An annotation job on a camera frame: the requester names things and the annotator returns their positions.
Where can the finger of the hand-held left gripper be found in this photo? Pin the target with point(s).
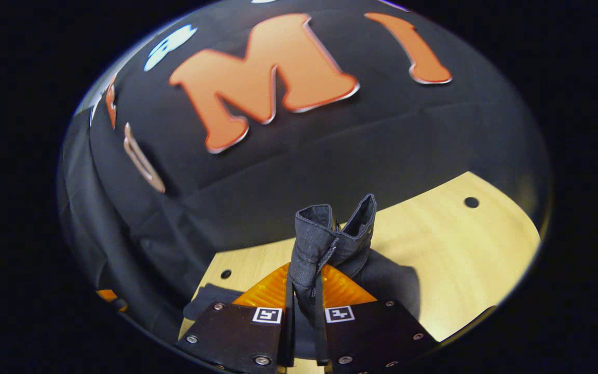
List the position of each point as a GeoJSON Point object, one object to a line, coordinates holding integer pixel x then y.
{"type": "Point", "coordinates": [108, 295]}

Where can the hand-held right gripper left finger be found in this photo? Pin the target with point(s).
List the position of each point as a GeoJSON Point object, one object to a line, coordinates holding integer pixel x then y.
{"type": "Point", "coordinates": [236, 332]}

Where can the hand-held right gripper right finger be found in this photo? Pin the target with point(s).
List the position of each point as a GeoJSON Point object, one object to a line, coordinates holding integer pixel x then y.
{"type": "Point", "coordinates": [377, 332]}

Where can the dark grey jeans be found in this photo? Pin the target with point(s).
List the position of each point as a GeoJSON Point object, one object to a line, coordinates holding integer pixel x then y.
{"type": "Point", "coordinates": [320, 244]}

